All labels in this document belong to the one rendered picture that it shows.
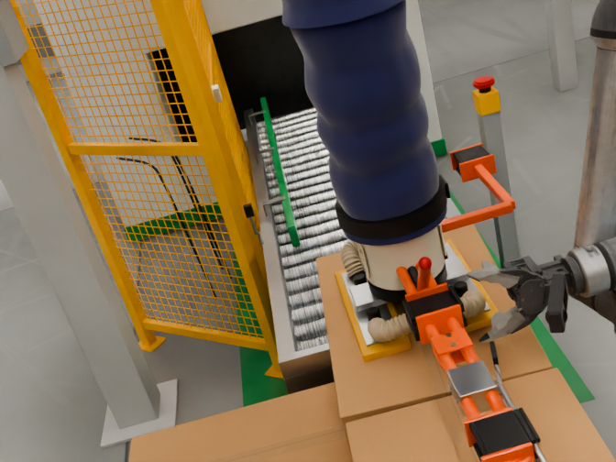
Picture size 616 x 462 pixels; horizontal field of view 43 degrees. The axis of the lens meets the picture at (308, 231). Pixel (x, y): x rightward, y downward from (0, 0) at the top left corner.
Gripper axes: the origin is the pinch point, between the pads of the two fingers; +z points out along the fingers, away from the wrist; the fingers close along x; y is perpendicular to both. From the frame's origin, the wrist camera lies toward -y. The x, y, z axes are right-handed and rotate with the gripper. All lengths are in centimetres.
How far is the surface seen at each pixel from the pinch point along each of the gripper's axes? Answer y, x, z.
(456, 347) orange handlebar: -10.5, 1.5, 6.2
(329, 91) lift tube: 20.5, 40.4, 13.8
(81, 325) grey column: 135, -56, 112
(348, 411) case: -1.4, -12.7, 26.6
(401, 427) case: -9.4, -12.8, 18.6
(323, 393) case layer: 55, -53, 32
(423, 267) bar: 0.8, 11.6, 7.2
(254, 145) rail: 243, -48, 35
